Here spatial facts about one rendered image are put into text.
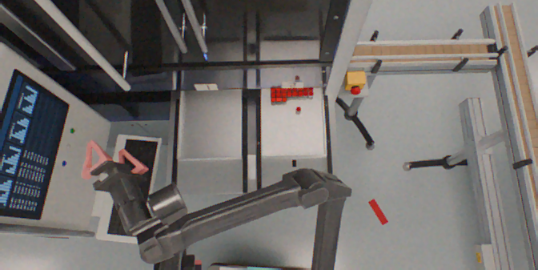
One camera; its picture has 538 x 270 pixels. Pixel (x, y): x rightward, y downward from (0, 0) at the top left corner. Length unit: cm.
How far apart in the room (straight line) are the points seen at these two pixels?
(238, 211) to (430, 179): 191
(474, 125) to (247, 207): 155
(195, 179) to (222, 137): 20
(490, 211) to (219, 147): 131
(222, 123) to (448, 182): 156
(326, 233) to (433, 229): 164
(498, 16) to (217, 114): 131
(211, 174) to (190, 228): 78
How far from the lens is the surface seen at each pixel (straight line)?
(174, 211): 87
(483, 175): 220
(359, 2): 112
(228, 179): 165
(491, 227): 218
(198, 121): 172
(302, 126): 168
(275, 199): 94
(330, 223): 106
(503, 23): 202
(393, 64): 179
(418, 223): 263
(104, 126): 185
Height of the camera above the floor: 249
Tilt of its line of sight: 73 degrees down
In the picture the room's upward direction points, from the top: 2 degrees counter-clockwise
